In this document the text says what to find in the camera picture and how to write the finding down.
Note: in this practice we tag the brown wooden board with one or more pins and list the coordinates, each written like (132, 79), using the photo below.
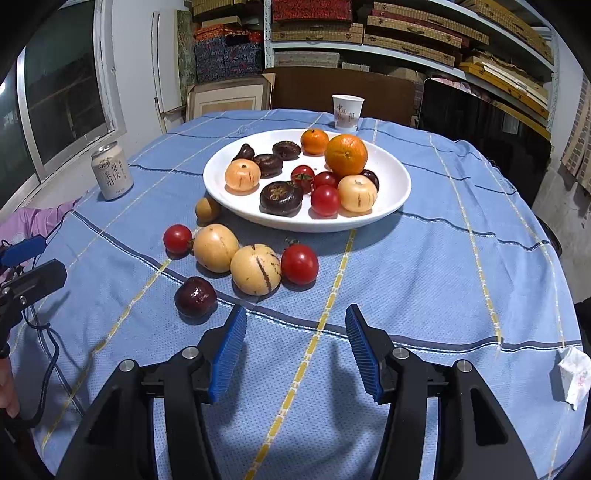
(310, 88)

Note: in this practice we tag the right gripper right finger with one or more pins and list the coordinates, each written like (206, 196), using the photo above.
(373, 351)

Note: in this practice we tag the blue checked tablecloth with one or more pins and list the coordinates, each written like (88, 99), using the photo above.
(462, 270)

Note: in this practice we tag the pale orange round fruit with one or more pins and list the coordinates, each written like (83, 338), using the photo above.
(242, 175)

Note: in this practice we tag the dark purple fruit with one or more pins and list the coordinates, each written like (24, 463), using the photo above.
(281, 198)

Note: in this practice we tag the cream round fruit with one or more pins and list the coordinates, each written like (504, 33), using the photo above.
(357, 193)

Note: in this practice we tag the metal storage shelf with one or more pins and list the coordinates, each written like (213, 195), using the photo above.
(481, 45)

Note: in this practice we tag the person left hand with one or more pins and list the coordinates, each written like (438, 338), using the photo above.
(8, 395)

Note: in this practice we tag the white paper cup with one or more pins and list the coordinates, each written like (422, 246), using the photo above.
(347, 111)

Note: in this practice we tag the wooden chair pink cloth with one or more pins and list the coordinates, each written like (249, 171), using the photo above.
(27, 222)

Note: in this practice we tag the small red cherry tomato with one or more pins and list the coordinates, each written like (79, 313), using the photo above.
(325, 201)

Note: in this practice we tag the black flat panel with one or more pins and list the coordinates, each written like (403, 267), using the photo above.
(515, 148)

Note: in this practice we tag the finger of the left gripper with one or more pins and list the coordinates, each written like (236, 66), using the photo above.
(34, 285)
(15, 254)

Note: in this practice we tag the tan round melon fruit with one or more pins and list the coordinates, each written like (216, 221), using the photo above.
(214, 246)

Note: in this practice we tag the crumpled white tissue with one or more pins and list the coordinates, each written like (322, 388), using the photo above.
(574, 368)

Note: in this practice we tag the small orange tangerine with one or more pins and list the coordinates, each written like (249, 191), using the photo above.
(314, 142)

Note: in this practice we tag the tan striped melon fruit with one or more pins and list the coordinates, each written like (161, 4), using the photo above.
(255, 270)

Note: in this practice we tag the dark red plum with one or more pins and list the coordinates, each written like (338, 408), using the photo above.
(195, 297)

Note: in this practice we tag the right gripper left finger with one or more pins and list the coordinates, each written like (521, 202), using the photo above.
(219, 350)

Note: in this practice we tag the white beverage can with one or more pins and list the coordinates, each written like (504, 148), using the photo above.
(111, 171)

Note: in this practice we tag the large orange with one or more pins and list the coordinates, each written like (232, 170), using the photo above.
(346, 155)

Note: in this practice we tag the framed beige panel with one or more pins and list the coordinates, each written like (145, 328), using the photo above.
(251, 93)

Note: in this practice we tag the beige checked curtain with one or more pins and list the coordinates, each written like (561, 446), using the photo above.
(576, 156)

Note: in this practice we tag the white round plate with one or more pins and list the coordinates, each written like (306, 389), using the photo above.
(280, 158)

